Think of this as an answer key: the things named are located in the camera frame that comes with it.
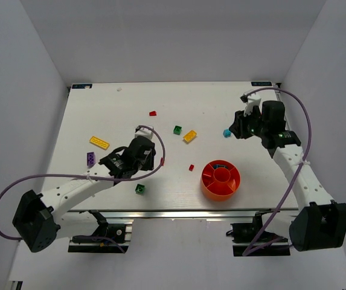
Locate blue label sticker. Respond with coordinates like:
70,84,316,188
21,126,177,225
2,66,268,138
71,83,92,89
251,81,272,87

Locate orange divided round container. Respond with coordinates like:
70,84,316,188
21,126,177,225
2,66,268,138
200,160,241,202

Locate green square lego brick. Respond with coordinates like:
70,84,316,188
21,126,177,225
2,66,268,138
173,125,182,135

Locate small cyan lego brick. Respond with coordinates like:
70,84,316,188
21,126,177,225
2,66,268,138
223,129,231,138

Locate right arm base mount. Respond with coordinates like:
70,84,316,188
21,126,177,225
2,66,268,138
226,222,291,257

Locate purple lego piece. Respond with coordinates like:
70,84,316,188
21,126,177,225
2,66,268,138
86,152,95,167

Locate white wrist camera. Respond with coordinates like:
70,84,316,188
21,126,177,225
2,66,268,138
135,126,154,140
240,90,261,117

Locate blue label sticker left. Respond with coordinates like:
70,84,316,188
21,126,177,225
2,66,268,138
71,83,92,89

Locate aluminium front table rail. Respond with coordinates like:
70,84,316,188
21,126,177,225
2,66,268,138
66,210,300,220

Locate blue label sticker right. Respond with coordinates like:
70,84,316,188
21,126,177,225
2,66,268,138
251,81,272,87

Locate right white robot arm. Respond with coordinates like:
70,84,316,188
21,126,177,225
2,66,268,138
229,100,346,251

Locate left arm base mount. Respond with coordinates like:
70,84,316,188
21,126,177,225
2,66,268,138
68,210,132,254

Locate green lego brick near front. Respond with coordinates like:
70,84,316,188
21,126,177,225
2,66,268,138
135,184,146,195

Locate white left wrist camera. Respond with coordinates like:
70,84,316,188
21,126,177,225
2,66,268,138
135,126,154,140

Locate yellow 2x3 lego brick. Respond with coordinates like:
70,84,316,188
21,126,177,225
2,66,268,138
183,130,197,144

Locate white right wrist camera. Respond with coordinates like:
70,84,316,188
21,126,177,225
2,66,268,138
240,90,261,117

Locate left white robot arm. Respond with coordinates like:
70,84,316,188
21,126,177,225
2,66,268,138
12,136,156,253

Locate yellow long flat lego plate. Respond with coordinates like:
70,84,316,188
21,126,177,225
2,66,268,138
89,136,110,150

